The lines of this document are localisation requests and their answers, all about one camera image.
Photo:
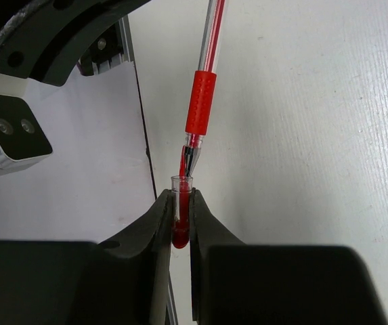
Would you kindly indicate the red pen cap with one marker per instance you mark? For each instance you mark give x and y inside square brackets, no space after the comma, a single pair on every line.
[181,188]

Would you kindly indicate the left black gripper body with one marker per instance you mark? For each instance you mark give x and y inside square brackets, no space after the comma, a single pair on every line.
[43,40]

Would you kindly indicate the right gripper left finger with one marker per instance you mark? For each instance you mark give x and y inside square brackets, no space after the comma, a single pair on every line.
[122,280]

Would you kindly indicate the red pen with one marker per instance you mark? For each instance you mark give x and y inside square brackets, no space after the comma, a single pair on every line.
[203,88]

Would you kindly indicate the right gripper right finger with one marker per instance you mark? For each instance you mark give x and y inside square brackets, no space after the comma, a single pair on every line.
[237,283]

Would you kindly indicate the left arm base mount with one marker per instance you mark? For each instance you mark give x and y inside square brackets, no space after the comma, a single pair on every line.
[112,48]

